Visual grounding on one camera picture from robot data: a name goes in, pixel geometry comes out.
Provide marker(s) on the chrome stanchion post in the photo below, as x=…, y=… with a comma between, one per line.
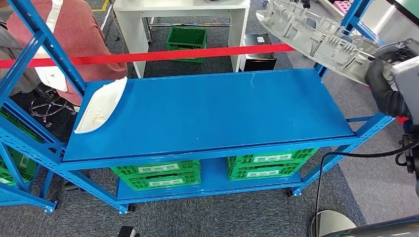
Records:
x=330, y=224

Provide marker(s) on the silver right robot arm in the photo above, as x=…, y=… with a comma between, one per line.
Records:
x=392, y=104

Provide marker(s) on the pink perforated block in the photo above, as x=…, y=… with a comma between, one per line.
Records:
x=343, y=6

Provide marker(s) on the white cart frame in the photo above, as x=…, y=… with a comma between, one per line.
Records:
x=327, y=6

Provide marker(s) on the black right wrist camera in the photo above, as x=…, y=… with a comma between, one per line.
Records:
x=409, y=88

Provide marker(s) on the chrome chair base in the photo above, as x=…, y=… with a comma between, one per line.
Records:
x=48, y=104

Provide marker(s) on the white elongated plastic cover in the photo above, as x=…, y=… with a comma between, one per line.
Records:
x=51, y=78

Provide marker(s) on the dark metal box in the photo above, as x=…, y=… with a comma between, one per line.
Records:
x=260, y=62

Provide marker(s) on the small black object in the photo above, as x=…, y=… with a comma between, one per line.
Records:
x=305, y=3

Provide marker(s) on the person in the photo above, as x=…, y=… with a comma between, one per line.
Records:
x=80, y=36
x=6, y=49

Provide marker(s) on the silver plastic hubcap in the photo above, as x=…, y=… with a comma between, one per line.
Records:
x=314, y=36

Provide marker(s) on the red barrier belt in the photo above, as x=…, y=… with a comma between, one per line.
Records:
x=163, y=55
x=402, y=120

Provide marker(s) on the yellow floor tape strip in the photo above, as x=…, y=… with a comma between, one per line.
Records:
x=101, y=5

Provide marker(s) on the white table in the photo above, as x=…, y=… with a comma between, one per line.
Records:
x=137, y=39

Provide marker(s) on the white workbench green top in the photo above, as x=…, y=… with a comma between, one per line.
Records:
x=389, y=19

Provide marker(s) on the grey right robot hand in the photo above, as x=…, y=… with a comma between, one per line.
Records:
x=376, y=75

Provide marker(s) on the black cylindrical object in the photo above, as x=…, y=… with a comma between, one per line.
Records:
x=71, y=186

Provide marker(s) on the white boat-shaped plastic shell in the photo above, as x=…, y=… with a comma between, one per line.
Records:
x=100, y=104

